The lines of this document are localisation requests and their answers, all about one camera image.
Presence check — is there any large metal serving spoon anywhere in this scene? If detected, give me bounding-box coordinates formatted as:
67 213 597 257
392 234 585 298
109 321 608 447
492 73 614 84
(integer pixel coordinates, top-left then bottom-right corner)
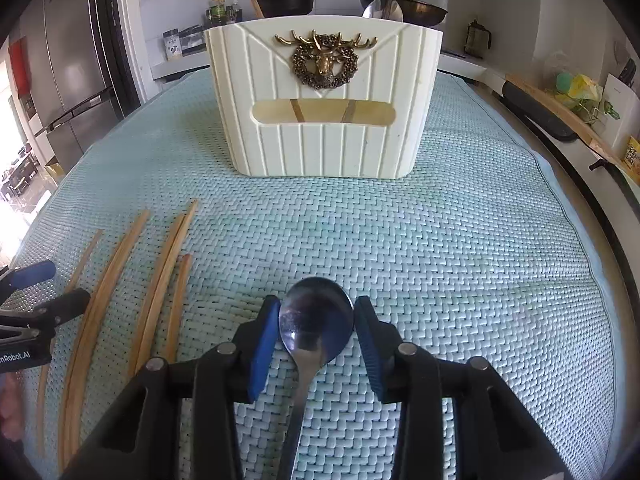
362 0 404 24

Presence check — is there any black pot with orange lid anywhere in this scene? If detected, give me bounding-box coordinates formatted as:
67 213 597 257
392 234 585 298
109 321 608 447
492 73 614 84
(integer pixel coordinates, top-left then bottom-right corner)
254 0 321 19

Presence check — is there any light blue woven mat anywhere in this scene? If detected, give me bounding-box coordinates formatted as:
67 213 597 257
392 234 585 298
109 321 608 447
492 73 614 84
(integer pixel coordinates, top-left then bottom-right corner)
10 67 621 480

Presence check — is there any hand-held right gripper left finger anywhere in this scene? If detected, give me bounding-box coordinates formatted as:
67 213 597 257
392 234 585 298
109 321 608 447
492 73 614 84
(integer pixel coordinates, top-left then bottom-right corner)
60 295 281 480

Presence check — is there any black oblong tray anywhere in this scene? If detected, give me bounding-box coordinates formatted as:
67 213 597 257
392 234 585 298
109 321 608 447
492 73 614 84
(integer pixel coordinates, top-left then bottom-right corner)
502 82 579 142

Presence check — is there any glass french press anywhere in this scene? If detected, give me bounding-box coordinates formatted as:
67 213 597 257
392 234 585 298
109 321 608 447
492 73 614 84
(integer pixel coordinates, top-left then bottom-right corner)
465 20 493 59

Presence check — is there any wooden cutting board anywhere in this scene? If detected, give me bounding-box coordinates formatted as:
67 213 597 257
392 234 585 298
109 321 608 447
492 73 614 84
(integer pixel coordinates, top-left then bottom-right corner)
505 74 624 167

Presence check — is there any cream ribbed utensil holder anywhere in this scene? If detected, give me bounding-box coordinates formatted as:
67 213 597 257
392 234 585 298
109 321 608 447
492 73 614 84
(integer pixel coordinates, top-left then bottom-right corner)
204 15 443 180

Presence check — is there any yellow plastic bag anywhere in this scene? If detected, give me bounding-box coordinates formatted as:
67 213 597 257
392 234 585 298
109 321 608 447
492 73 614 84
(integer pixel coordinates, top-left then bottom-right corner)
570 74 606 111

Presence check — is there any yellow packet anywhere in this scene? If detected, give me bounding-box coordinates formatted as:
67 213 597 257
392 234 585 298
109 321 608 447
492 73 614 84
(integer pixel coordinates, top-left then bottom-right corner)
622 135 640 173

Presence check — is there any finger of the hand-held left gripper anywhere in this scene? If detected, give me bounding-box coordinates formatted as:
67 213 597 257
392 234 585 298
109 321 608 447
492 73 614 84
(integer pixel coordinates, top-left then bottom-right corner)
0 260 57 293
0 288 92 333

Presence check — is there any clear plastic container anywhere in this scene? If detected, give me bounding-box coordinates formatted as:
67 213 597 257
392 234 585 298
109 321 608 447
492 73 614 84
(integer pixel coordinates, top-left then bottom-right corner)
180 25 206 56

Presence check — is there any white kitchen counter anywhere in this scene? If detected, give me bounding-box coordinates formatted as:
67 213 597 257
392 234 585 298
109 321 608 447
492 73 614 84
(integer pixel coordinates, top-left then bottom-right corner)
150 47 212 82

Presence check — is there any white paper box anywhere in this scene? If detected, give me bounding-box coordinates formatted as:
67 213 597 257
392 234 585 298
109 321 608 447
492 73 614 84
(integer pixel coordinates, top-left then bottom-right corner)
599 74 637 147

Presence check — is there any white jar with black lid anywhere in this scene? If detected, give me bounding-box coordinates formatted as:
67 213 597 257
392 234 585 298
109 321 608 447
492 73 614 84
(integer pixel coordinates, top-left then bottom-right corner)
162 30 182 61

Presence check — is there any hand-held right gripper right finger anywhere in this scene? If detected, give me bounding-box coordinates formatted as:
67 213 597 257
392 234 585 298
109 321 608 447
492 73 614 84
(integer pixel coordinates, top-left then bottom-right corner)
352 295 571 480

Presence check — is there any red paper sheet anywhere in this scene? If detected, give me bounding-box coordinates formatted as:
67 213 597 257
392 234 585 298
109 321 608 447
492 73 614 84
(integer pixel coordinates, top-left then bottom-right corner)
7 40 32 99

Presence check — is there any steel refrigerator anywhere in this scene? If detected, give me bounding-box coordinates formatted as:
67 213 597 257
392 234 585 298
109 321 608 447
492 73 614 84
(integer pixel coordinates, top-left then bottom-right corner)
15 0 126 171

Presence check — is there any wooden chopstick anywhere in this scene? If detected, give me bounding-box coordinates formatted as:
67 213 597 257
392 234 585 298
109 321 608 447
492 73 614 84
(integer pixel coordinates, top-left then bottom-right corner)
127 214 187 377
59 210 151 471
36 230 105 457
136 200 199 371
164 254 193 363

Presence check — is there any dark wok with lid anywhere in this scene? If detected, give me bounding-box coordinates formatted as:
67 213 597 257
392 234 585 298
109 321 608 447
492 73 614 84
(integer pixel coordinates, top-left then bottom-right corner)
357 0 448 28

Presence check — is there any small metal spoon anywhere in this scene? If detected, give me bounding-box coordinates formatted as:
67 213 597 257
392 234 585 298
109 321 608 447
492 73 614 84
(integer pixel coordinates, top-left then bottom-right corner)
275 276 355 480

